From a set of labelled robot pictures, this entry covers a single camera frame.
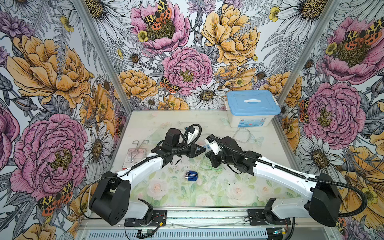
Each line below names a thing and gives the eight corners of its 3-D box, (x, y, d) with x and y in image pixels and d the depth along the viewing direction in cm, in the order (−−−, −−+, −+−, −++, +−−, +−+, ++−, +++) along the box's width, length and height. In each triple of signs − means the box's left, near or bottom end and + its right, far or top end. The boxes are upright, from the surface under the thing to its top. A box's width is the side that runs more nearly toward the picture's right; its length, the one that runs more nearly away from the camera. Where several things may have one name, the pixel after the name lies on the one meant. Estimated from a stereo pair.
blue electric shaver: (185, 181, 88) (185, 179, 86) (185, 172, 91) (185, 170, 89) (197, 181, 88) (197, 179, 86) (197, 172, 91) (197, 170, 89)
